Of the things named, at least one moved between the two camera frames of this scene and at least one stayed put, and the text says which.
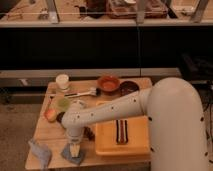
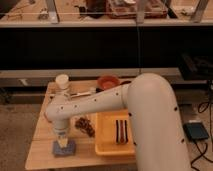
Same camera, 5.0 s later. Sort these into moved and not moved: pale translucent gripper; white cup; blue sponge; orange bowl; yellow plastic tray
Moved: blue sponge; pale translucent gripper
Not moved: white cup; yellow plastic tray; orange bowl
